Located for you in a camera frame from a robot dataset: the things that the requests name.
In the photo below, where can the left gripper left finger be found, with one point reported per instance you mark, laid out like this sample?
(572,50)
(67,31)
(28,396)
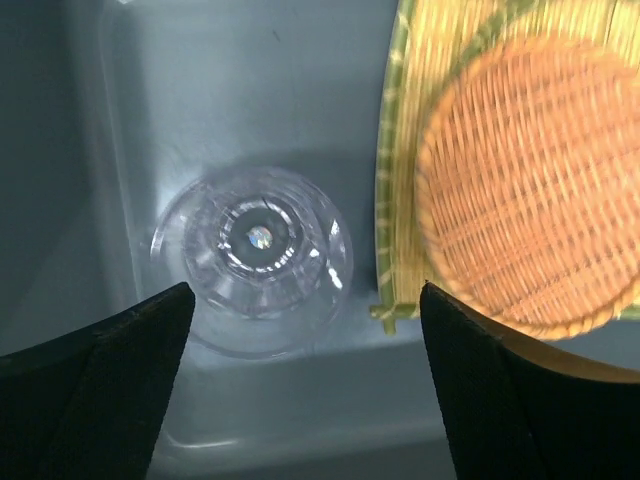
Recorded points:
(90,404)

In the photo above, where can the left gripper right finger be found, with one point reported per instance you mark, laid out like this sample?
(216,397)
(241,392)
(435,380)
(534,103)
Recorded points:
(514,407)

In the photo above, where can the orange round woven basket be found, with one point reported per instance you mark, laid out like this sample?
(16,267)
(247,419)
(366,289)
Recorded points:
(527,185)

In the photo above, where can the clear plastic cup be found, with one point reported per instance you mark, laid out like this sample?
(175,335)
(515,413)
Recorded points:
(266,253)

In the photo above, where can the square bamboo mat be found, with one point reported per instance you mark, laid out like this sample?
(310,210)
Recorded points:
(426,37)

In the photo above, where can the green-rimmed round bamboo tray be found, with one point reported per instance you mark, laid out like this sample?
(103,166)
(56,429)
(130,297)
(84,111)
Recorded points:
(611,24)

